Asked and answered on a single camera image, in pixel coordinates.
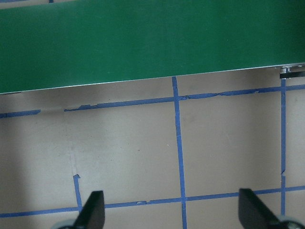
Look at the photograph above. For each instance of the green belt conveyor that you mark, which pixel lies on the green belt conveyor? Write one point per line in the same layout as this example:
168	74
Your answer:
143	45

